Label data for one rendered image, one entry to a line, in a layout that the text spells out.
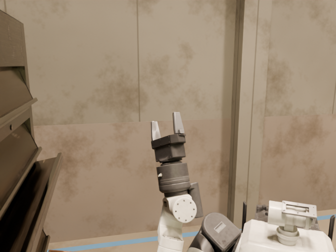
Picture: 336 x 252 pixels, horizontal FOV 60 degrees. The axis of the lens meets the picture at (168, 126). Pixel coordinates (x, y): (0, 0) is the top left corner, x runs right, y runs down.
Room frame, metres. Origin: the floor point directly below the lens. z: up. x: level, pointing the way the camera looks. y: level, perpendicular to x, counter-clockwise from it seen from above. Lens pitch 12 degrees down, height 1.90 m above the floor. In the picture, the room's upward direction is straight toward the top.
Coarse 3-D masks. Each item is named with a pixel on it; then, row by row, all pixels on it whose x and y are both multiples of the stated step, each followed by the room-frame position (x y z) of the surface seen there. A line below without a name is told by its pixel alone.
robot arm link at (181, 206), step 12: (168, 180) 0.73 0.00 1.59; (180, 180) 0.73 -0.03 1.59; (168, 192) 0.73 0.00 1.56; (180, 192) 0.73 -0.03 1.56; (192, 192) 0.75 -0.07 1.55; (168, 204) 0.71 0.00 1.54; (180, 204) 0.69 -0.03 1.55; (192, 204) 0.69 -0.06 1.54; (168, 216) 0.73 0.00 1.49; (180, 216) 0.67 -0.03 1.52; (192, 216) 0.68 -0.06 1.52
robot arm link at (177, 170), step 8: (168, 136) 0.77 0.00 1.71; (176, 136) 0.76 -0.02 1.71; (184, 136) 0.78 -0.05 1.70; (152, 144) 0.82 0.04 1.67; (160, 144) 0.79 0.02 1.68; (168, 144) 0.77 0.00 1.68; (176, 144) 0.77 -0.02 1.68; (160, 152) 0.79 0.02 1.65; (168, 152) 0.76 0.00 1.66; (176, 152) 0.76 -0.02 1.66; (184, 152) 0.78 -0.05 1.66; (160, 160) 0.77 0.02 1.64; (168, 160) 0.76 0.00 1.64; (176, 160) 0.77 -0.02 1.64; (160, 168) 0.75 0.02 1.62; (168, 168) 0.74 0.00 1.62; (176, 168) 0.74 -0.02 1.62; (184, 168) 0.75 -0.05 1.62; (160, 176) 0.75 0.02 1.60; (168, 176) 0.73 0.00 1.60; (176, 176) 0.73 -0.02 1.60; (184, 176) 0.74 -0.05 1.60
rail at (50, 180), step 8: (56, 160) 1.37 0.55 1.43; (56, 168) 1.28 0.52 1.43; (48, 184) 1.08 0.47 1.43; (48, 192) 1.02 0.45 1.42; (40, 200) 0.94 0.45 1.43; (40, 208) 0.88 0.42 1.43; (40, 216) 0.85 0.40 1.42; (32, 224) 0.79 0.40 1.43; (32, 232) 0.74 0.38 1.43; (24, 240) 0.71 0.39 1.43; (32, 240) 0.72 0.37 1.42; (24, 248) 0.67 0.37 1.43
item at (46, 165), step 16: (48, 160) 1.46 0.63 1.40; (32, 176) 1.25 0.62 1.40; (48, 176) 1.22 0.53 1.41; (32, 192) 1.07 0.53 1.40; (16, 208) 0.95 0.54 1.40; (32, 208) 0.93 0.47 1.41; (0, 224) 0.85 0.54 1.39; (16, 224) 0.84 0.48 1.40; (0, 240) 0.76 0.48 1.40; (16, 240) 0.75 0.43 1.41
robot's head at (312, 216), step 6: (282, 204) 0.75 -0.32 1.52; (288, 204) 0.75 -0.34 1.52; (294, 204) 0.74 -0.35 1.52; (300, 204) 0.74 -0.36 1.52; (306, 204) 0.74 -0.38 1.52; (282, 210) 0.73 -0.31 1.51; (288, 210) 0.73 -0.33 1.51; (312, 210) 0.72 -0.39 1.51; (306, 216) 0.71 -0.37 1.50; (312, 216) 0.70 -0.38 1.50; (312, 222) 0.72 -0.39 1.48
